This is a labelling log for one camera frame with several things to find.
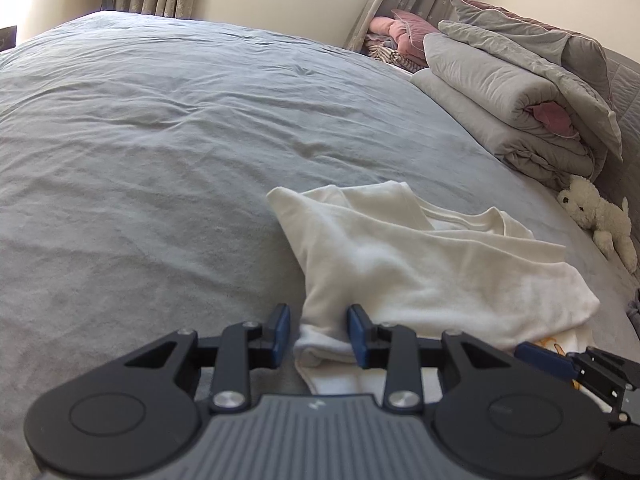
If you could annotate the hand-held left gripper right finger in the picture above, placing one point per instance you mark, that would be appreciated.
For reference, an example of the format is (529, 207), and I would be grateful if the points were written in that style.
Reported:
(356, 335)

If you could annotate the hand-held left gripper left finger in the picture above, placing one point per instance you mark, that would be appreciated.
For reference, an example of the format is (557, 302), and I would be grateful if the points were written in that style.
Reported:
(282, 335)

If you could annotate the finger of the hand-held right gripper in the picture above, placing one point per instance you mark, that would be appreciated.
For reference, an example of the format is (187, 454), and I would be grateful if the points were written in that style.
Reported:
(545, 360)

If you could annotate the white long-sleeve shirt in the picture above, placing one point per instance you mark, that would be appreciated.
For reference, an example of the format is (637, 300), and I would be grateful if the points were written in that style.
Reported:
(415, 265)

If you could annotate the folded grey clothes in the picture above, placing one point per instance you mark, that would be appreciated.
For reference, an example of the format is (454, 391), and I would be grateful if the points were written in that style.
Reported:
(635, 310)

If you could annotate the pink clothes pile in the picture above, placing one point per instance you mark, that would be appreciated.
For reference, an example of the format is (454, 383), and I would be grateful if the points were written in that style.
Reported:
(400, 35)

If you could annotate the white plush toy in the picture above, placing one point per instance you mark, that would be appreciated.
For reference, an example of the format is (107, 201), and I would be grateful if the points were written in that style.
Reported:
(600, 210)

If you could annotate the grey bed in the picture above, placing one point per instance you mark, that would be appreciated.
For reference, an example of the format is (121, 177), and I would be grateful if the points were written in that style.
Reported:
(150, 135)

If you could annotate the grey quilted headboard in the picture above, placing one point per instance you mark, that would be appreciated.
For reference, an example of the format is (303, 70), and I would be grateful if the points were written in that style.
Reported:
(625, 110)

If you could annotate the folded grey quilt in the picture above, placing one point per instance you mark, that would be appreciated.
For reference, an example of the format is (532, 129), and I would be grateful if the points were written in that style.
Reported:
(495, 90)

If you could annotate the black phone on stand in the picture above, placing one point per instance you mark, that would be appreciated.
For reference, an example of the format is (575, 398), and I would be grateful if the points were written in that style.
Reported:
(7, 37)

